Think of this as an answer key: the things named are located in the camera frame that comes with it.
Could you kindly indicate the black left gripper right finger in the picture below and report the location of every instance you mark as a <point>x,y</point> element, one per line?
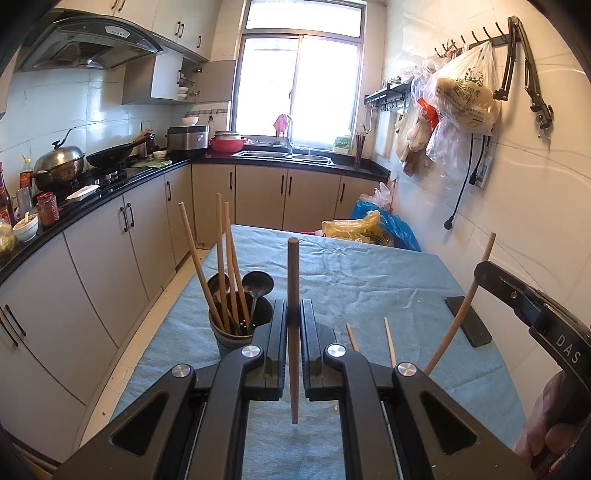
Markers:
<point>397,423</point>

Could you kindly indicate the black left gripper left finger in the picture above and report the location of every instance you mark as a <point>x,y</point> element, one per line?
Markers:
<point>191,423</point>

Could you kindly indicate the light wooden chopstick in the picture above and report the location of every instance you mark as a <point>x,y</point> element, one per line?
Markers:
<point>455,326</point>

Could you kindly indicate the dark wooden chopstick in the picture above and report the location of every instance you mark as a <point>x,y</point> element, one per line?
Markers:
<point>293,324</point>

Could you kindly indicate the kitchen faucet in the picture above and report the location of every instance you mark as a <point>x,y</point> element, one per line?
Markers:
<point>289,134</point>

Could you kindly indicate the right hand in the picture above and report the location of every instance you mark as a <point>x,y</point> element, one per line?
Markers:
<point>538,433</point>

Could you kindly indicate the wooden chopstick on cloth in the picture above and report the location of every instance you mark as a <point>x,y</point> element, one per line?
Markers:
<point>390,342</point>
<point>352,338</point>

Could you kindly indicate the black smartphone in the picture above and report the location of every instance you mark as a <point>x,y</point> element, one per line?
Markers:
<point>473,327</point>

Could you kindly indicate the dark utensil holder cup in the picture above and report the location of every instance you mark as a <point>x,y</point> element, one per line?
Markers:
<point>227,342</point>

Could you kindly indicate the grey-blue table cloth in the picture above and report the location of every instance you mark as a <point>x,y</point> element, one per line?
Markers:
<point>360,284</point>

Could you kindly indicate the wooden chopstick in cup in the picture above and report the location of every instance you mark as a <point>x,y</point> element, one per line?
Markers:
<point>236,289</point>
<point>220,265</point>
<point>198,269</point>

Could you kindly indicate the dark ladle spoon in cup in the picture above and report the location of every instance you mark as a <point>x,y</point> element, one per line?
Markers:
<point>257,284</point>

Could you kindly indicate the blue plastic bag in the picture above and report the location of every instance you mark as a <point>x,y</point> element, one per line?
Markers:
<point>392,226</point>

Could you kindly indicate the yellow plastic bag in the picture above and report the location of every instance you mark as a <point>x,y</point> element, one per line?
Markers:
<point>365,230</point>

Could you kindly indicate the hanging white plastic bag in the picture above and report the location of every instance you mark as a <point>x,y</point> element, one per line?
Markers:
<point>463,91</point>

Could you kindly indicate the white small bowl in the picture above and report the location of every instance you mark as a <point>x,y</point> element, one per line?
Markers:
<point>26,229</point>

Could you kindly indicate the red lid jar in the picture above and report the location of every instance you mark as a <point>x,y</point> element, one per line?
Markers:
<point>47,209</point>

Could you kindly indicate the red basin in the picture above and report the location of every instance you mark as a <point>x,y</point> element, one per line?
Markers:
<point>225,145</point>

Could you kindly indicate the black wok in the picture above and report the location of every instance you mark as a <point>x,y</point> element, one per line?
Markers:
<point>112,156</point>

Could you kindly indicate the dark sauce bottle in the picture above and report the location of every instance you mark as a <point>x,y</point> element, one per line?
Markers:
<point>6,206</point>

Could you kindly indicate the steel pot with lid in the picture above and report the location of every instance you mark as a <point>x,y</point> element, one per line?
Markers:
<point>60,166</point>

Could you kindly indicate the pink cloth on faucet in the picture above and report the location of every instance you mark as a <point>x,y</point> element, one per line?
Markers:
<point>281,125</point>

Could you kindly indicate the range hood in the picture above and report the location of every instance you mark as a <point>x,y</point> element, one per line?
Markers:
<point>68,39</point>

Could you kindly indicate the black power cable plug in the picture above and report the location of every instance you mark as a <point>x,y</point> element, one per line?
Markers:
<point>449,223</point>

